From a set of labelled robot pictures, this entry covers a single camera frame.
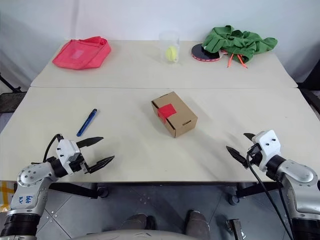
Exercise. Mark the brown cardboard box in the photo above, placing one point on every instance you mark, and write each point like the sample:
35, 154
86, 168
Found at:
182, 117

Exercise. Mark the red tape seal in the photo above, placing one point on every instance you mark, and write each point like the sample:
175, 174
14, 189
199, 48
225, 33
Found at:
167, 111

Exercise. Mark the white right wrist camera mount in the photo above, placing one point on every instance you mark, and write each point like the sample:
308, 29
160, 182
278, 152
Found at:
270, 145

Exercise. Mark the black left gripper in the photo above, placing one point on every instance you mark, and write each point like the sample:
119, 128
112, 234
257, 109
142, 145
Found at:
77, 165

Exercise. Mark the grey robot body shell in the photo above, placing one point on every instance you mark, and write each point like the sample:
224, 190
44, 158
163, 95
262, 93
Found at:
150, 236

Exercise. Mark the black metal bracket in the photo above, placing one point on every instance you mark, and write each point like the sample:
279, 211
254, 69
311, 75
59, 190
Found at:
235, 228

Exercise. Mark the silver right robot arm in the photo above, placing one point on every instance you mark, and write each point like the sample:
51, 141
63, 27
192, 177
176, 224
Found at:
297, 180

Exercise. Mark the black table leg with caster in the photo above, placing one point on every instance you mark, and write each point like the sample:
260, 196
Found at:
250, 191
75, 190

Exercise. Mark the black and red disc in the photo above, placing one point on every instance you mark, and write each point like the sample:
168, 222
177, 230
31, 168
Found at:
200, 53

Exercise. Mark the green cloth garment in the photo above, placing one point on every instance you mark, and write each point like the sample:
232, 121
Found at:
232, 42

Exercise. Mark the blue pen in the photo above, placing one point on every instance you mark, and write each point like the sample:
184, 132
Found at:
87, 122

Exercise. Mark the red mesh bag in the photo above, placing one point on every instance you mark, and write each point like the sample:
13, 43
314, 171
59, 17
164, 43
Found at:
80, 56

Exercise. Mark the black stand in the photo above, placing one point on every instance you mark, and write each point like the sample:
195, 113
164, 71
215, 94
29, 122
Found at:
10, 97

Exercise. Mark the dark rounded shape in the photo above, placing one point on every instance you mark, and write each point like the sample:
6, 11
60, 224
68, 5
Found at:
197, 221

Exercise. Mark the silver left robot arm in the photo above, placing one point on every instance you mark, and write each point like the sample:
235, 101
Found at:
27, 185

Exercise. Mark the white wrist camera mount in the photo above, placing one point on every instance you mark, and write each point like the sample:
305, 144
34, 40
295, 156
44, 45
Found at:
270, 145
66, 151

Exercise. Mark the yellow tennis ball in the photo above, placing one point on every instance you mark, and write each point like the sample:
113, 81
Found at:
171, 53

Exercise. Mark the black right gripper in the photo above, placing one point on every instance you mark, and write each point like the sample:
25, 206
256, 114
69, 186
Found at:
255, 153

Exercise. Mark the clear plastic cup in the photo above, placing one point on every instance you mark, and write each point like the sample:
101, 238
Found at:
170, 38

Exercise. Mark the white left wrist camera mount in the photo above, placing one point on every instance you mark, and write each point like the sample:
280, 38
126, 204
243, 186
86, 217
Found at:
66, 151

